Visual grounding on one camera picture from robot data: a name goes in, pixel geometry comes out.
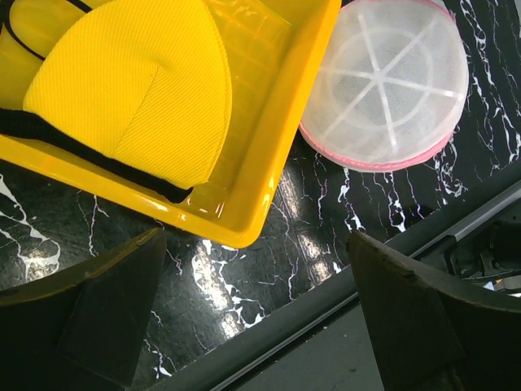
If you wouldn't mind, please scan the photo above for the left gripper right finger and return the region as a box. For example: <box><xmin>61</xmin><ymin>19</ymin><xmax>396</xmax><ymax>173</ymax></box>
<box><xmin>348</xmin><ymin>232</ymin><xmax>520</xmax><ymax>390</ymax></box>

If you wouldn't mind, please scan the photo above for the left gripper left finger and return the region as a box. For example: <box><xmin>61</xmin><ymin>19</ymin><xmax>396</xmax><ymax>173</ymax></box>
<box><xmin>1</xmin><ymin>229</ymin><xmax>166</xmax><ymax>388</ymax></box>

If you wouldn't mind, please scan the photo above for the white pink mesh laundry bag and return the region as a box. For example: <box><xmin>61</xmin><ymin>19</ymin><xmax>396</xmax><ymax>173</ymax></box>
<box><xmin>300</xmin><ymin>1</ymin><xmax>469</xmax><ymax>173</ymax></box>

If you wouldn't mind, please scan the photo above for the yellow plastic tray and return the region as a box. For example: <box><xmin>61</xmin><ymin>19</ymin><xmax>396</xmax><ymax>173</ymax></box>
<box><xmin>1</xmin><ymin>1</ymin><xmax>341</xmax><ymax>248</ymax></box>

